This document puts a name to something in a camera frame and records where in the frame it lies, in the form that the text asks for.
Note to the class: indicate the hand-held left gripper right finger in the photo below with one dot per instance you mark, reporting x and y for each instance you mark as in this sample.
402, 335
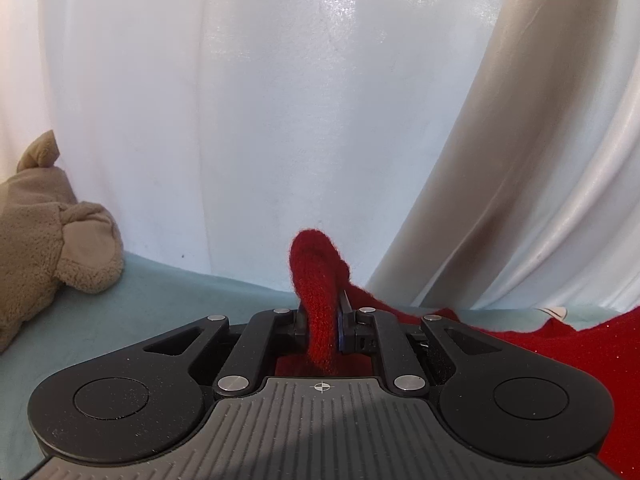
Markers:
343, 327

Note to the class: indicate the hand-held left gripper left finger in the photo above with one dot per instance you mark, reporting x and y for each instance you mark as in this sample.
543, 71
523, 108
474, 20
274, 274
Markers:
300, 322

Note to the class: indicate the red knit cardigan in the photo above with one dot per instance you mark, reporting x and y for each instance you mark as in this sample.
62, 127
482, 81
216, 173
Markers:
317, 270

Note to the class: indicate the light blue printed blanket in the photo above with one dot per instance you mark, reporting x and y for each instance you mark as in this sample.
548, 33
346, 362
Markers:
150, 300

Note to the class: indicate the white curtain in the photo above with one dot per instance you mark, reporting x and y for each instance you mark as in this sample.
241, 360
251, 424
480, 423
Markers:
280, 110

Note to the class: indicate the tan plush toy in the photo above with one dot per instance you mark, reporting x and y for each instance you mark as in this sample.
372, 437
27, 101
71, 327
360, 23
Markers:
45, 240

